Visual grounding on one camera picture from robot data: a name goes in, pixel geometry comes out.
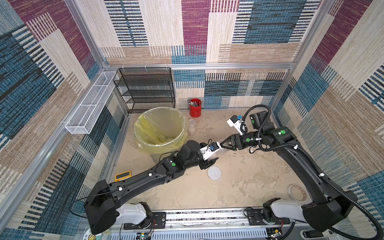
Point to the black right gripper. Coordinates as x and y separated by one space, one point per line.
235 142

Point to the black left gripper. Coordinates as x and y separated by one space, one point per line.
207 164

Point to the medium plastic jar with rice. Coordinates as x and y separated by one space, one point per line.
220 150

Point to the patterned white jar lid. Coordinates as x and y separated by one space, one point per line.
214 173

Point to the grey bin with yellow bag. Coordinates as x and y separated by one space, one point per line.
160 130

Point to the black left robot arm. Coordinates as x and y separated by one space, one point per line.
104 206

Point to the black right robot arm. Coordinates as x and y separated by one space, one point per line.
330 203

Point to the small plastic jar with rice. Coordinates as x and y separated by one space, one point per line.
192 127

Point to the red cup with utensils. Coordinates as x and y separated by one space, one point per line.
195 108

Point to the roll of tape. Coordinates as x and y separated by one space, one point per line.
297 193

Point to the yellow calculator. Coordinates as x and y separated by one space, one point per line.
123 176

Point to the round sticker label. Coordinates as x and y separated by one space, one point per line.
102 236

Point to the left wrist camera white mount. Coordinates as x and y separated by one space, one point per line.
207 154

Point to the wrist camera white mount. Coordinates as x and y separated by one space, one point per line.
235 122
207 154

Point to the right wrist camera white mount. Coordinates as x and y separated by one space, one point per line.
235 122

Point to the aluminium mounting rail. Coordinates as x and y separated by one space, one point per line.
214 224

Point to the black wire shelf rack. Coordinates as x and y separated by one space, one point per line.
143 89

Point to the black device on rail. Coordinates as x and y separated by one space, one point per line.
311 234

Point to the white mesh wall basket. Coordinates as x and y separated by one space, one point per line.
88 112

